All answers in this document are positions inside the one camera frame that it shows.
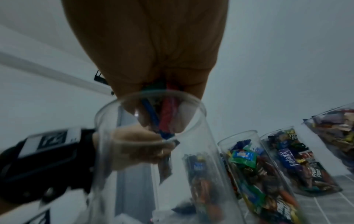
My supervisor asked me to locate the person's right hand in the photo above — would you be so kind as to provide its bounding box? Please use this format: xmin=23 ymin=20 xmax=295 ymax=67
xmin=60 ymin=0 xmax=230 ymax=132

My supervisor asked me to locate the person's left hand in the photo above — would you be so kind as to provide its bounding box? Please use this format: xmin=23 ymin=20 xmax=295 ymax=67
xmin=91 ymin=124 xmax=178 ymax=171

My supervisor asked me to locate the red candy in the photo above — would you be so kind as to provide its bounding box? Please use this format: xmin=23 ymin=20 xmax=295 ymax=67
xmin=160 ymin=94 xmax=181 ymax=134

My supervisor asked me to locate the small transparent plastic jar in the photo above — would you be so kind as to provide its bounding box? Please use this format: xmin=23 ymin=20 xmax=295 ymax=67
xmin=260 ymin=127 xmax=343 ymax=196
xmin=302 ymin=103 xmax=354 ymax=173

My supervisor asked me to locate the black marker-tagged left wristband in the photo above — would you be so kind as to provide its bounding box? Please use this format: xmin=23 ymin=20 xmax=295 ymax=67
xmin=0 ymin=128 xmax=97 ymax=206

